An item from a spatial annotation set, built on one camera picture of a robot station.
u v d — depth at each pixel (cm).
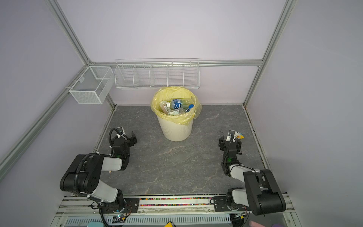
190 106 81
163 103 89
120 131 79
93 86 101
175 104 86
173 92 94
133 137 87
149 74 97
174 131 89
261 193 43
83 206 75
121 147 71
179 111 77
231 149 66
